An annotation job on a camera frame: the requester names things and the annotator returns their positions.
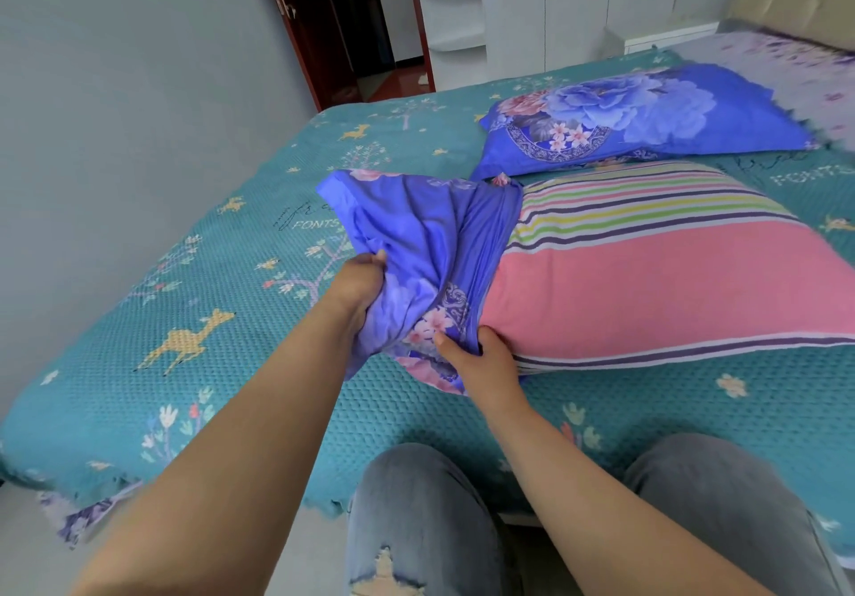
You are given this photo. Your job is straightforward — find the dark red wooden door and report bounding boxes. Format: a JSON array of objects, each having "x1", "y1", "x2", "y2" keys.
[{"x1": 256, "y1": 0, "x2": 365, "y2": 112}]

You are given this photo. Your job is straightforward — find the pink striped pillow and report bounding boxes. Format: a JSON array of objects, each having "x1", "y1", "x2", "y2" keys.
[{"x1": 480, "y1": 160, "x2": 855, "y2": 376}]

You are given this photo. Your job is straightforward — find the person's right forearm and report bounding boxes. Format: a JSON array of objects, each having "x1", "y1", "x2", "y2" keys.
[{"x1": 473, "y1": 385, "x2": 776, "y2": 596}]

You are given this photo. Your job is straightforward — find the purple floral bed sheet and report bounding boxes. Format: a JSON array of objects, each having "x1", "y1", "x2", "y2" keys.
[{"x1": 37, "y1": 480, "x2": 144, "y2": 550}]

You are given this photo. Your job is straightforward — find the person's grey ripped jeans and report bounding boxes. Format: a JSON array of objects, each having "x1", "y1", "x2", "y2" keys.
[{"x1": 344, "y1": 433, "x2": 852, "y2": 596}]

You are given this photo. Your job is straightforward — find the white nightstand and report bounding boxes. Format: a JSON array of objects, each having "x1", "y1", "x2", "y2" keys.
[{"x1": 604, "y1": 21, "x2": 721, "y2": 58}]

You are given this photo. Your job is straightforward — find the purple floral quilt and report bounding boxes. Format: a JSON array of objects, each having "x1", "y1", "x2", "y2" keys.
[{"x1": 668, "y1": 26, "x2": 855, "y2": 152}]

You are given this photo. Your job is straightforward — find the person's right hand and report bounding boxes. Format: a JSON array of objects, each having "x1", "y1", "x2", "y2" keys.
[{"x1": 433, "y1": 326, "x2": 525, "y2": 411}]

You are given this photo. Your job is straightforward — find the blue floral pillowcase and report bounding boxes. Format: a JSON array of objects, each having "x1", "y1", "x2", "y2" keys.
[{"x1": 316, "y1": 168, "x2": 525, "y2": 396}]

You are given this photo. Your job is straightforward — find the white wardrobe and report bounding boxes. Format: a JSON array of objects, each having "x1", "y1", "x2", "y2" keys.
[{"x1": 404, "y1": 0, "x2": 739, "y2": 92}]

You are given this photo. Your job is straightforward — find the person's left forearm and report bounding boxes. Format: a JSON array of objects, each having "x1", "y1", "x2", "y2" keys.
[{"x1": 70, "y1": 295, "x2": 367, "y2": 596}]

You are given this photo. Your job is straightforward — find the teal patterned bedspread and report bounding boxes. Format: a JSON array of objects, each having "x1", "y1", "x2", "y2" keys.
[{"x1": 0, "y1": 48, "x2": 855, "y2": 559}]

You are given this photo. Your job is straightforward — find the person's left hand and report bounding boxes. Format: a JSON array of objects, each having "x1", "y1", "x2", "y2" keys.
[{"x1": 325, "y1": 249, "x2": 389, "y2": 332}]

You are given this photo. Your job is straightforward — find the blue floral pillow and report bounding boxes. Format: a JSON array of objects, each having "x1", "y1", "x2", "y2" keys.
[{"x1": 469, "y1": 64, "x2": 817, "y2": 181}]

